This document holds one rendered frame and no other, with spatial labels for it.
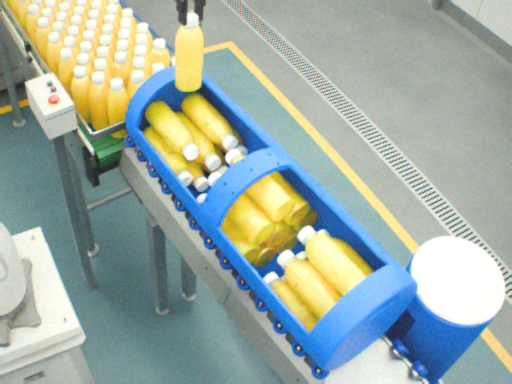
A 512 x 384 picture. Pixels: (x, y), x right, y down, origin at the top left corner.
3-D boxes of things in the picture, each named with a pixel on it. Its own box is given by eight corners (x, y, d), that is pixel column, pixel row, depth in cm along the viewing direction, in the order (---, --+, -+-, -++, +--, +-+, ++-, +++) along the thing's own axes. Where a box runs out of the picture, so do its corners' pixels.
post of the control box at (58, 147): (89, 291, 239) (49, 122, 165) (85, 284, 241) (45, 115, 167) (97, 287, 241) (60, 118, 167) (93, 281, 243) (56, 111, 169)
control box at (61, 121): (49, 140, 160) (44, 115, 152) (29, 106, 170) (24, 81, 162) (78, 128, 164) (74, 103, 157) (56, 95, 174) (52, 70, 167)
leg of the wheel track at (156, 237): (160, 317, 235) (151, 229, 188) (153, 307, 238) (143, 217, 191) (171, 311, 237) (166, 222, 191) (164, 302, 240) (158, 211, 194)
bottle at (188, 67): (194, 95, 141) (197, 31, 127) (169, 89, 142) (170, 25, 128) (206, 80, 146) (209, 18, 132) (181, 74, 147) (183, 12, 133)
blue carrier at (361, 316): (313, 387, 122) (337, 335, 101) (128, 157, 166) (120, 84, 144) (398, 324, 135) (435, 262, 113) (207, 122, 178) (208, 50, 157)
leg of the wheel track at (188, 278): (187, 303, 241) (186, 212, 195) (180, 294, 244) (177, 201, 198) (198, 297, 244) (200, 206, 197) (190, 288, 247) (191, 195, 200)
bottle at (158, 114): (168, 98, 156) (205, 138, 147) (162, 119, 161) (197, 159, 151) (147, 100, 152) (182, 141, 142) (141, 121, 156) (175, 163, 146)
